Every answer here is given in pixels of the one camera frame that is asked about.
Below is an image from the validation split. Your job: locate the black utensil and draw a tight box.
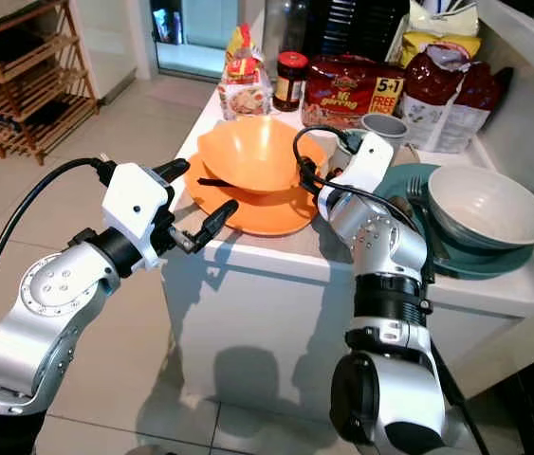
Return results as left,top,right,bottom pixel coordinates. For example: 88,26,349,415
195,175,237,189

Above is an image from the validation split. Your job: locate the grey fork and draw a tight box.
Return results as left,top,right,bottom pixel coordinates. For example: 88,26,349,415
403,171,430,207

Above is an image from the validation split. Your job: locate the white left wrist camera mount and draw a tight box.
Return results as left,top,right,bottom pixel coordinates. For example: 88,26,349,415
100,162,175,272

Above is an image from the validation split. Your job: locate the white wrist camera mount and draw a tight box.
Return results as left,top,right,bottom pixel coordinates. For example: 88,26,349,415
100,162,175,272
318,130,396,225

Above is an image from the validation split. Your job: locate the yellow bag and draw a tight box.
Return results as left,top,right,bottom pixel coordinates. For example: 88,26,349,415
401,0,483,68

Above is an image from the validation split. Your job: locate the red noodle multipack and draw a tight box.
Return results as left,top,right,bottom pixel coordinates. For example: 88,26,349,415
301,53,406,130

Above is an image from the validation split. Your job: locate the glass door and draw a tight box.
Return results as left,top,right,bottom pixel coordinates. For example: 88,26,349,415
153,0,239,81

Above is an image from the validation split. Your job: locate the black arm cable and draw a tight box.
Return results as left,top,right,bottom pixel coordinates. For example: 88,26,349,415
292,124,433,230
0,155,119,380

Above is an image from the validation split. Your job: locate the small white red snack packet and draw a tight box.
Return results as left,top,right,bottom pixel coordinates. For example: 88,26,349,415
216,24,273,122

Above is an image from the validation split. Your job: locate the red and white bag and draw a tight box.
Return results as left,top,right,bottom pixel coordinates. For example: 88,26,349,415
398,42,511,155

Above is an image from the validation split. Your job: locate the orange plastic plate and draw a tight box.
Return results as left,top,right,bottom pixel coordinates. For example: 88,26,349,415
183,152,326,239

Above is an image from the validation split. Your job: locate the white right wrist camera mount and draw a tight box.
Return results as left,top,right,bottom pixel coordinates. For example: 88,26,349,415
318,130,396,225

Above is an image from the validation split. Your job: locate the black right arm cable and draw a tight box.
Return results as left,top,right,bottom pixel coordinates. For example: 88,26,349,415
292,124,433,230

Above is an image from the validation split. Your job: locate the white counter cabinet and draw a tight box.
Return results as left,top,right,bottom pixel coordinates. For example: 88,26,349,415
160,0,534,423

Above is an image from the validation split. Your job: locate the grey white bowl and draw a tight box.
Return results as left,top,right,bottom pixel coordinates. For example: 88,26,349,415
427,165,534,253

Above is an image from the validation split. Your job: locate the black dish rack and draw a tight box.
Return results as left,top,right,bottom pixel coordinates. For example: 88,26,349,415
299,0,412,60

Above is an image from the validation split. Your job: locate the wooden slatted shelf rack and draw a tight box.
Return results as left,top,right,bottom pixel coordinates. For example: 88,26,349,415
0,0,101,166

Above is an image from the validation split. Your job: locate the dark jar with red lid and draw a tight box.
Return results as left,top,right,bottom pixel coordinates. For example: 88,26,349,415
273,50,310,114

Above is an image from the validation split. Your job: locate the grey mug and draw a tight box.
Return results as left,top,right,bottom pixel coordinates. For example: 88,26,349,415
331,111,410,173

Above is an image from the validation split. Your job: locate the orange plastic bowl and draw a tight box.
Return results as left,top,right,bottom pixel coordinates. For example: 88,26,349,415
195,115,317,194

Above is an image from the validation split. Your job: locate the teal plate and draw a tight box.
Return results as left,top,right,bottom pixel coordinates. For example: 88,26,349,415
375,162,534,280

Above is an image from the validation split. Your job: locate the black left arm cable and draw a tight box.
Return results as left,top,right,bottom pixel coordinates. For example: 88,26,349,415
0,155,119,380

